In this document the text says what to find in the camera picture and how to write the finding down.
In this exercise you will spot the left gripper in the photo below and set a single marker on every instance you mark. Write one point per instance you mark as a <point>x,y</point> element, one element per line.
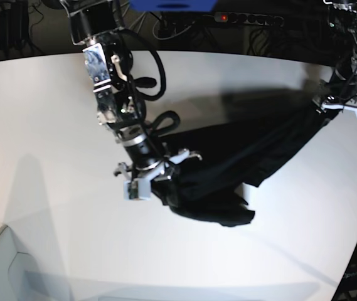
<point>329,96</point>

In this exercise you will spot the white power strip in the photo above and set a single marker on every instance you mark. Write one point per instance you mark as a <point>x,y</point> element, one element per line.
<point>249,19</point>

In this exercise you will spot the white bin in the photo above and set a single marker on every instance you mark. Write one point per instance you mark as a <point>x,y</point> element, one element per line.
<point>21,278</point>

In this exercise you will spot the black t-shirt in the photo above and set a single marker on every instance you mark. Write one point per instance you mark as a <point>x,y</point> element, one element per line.
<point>243,152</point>

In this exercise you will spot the blue box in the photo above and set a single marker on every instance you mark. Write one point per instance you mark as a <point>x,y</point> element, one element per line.
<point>173,5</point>

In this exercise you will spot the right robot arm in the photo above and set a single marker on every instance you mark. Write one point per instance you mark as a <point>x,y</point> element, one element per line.
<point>99,27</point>

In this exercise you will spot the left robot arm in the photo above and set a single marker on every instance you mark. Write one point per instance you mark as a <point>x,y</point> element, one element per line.
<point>342,19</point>

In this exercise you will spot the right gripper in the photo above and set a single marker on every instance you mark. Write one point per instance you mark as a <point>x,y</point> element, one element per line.
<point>162,169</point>

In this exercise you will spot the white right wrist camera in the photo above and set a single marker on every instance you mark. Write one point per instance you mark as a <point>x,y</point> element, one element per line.
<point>138,189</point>

